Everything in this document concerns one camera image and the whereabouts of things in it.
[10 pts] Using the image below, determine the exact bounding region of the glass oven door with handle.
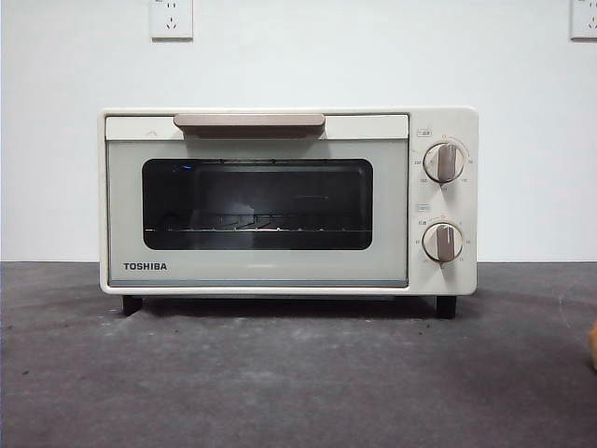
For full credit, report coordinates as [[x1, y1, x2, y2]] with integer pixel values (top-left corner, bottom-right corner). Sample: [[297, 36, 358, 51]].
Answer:
[[104, 113, 410, 288]]

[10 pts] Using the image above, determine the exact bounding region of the cream oven knob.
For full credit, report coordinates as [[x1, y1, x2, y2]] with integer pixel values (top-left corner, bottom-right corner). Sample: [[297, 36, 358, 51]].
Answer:
[[423, 142, 466, 184], [422, 221, 465, 262]]

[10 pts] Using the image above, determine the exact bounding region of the cream Toshiba toaster oven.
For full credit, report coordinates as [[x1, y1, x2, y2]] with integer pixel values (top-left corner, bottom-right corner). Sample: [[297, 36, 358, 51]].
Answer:
[[96, 105, 479, 320]]

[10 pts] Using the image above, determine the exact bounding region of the metal wire oven rack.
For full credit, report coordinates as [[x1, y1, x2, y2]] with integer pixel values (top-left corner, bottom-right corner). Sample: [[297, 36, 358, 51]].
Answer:
[[144, 212, 372, 234]]

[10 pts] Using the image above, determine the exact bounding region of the white wall socket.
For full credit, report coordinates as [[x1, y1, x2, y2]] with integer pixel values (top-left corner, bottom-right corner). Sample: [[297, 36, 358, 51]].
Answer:
[[569, 0, 597, 41], [149, 0, 194, 40]]

